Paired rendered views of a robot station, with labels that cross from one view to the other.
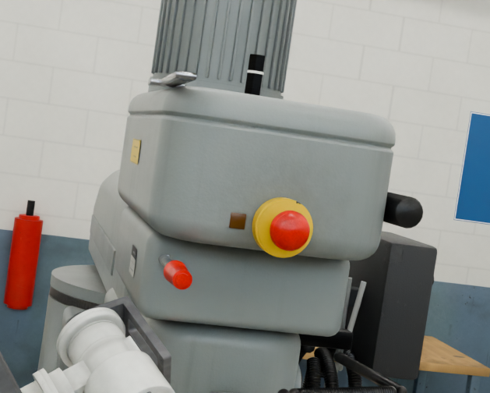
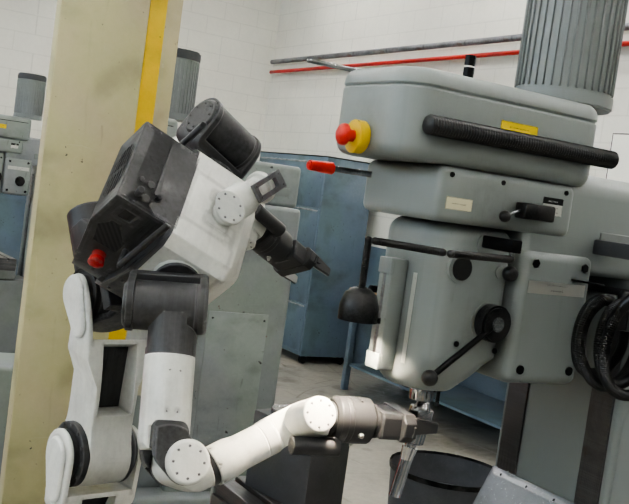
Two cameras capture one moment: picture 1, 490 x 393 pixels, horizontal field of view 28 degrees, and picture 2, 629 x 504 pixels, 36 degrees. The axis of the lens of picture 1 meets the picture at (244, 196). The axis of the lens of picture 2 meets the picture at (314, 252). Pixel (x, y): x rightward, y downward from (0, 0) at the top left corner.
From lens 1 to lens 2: 1.72 m
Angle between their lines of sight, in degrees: 72
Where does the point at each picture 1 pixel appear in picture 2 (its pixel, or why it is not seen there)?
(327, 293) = (428, 189)
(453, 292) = not seen: outside the picture
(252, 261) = (400, 172)
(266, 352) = (420, 234)
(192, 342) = (393, 228)
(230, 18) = (531, 41)
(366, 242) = (397, 143)
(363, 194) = (393, 113)
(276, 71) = (568, 72)
